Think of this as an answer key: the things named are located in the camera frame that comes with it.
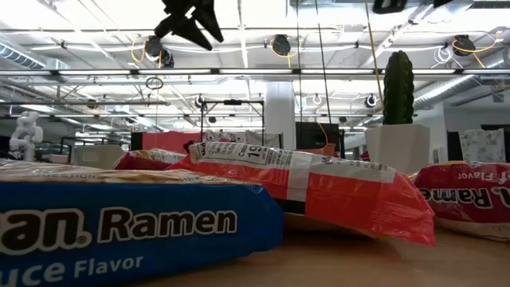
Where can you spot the white hexagonal plant pot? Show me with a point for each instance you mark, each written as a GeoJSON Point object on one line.
{"type": "Point", "coordinates": [398, 147]}

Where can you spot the blue Maruchan ramen pack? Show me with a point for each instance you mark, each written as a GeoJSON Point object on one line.
{"type": "Point", "coordinates": [139, 223]}

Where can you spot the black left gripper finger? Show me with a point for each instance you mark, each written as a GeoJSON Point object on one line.
{"type": "Point", "coordinates": [187, 30]}
{"type": "Point", "coordinates": [209, 24]}

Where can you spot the black stand frame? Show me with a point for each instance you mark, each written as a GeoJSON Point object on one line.
{"type": "Point", "coordinates": [232, 102]}

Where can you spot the red fabric partition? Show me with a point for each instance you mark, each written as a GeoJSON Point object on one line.
{"type": "Point", "coordinates": [167, 141]}

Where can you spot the green cactus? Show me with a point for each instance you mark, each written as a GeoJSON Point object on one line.
{"type": "Point", "coordinates": [398, 87]}

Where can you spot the black computer case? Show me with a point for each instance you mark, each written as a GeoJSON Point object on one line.
{"type": "Point", "coordinates": [311, 135]}

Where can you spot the red Maruchan ramen pack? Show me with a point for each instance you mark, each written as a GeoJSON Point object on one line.
{"type": "Point", "coordinates": [135, 161]}
{"type": "Point", "coordinates": [470, 195]}

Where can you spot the orange plastic bin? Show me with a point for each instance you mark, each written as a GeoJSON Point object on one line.
{"type": "Point", "coordinates": [327, 150]}

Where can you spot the orange Maruchan ramen pack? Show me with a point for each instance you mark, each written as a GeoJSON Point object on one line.
{"type": "Point", "coordinates": [338, 191]}

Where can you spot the floral patterned cloth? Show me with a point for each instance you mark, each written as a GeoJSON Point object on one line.
{"type": "Point", "coordinates": [223, 135]}

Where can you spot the floral patterned curtain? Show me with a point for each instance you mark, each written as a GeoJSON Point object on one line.
{"type": "Point", "coordinates": [482, 145]}

